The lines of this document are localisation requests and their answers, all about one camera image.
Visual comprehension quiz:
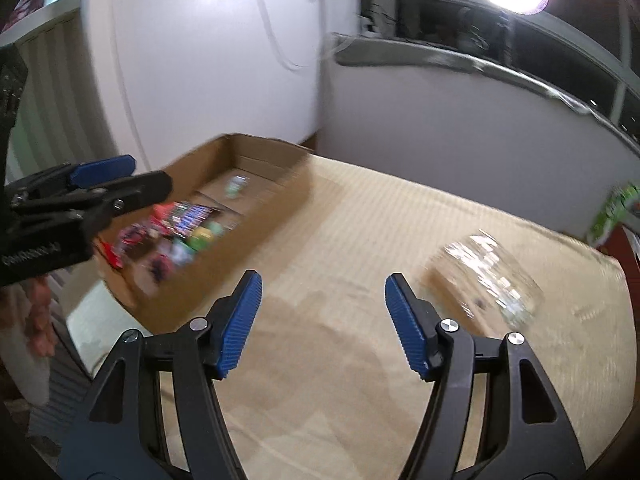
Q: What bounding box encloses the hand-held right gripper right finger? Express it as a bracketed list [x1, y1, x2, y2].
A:
[384, 272, 588, 480]

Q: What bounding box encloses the cardboard box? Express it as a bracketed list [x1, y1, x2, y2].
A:
[100, 132, 316, 328]

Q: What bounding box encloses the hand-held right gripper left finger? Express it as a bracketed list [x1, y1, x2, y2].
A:
[60, 269, 264, 480]

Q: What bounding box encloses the green white candy packet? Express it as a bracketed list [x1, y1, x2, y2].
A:
[224, 174, 249, 199]

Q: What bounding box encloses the white wardrobe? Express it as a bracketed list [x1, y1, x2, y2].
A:
[82, 0, 328, 171]

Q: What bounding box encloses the window frame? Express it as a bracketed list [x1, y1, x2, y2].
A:
[360, 0, 640, 141]

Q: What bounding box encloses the grey windowsill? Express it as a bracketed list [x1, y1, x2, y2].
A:
[332, 32, 640, 156]

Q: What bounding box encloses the dark chocolate bar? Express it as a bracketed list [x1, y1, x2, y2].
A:
[165, 201, 222, 234]

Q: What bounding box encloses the dark red snack packet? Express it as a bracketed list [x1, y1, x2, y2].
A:
[144, 254, 174, 282]

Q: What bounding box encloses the clear glass jar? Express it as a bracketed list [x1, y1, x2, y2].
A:
[425, 230, 546, 331]

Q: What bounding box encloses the person's left forearm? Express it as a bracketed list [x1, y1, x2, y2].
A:
[0, 285, 53, 406]

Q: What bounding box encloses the person's left hand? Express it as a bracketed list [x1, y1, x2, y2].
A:
[25, 275, 57, 359]

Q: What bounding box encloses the green snack packet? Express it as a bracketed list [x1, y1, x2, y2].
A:
[186, 224, 224, 252]

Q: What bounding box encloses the white cable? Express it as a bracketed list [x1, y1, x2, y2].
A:
[252, 0, 331, 69]

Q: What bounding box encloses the green printed bag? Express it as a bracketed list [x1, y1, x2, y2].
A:
[587, 182, 640, 248]

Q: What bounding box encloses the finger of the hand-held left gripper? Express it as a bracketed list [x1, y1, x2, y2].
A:
[10, 170, 173, 234]
[5, 155, 137, 202]

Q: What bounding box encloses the red clear chocolate cake packet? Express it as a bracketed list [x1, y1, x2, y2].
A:
[102, 224, 152, 268]

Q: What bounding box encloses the red box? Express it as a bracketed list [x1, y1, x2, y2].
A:
[607, 225, 640, 271]

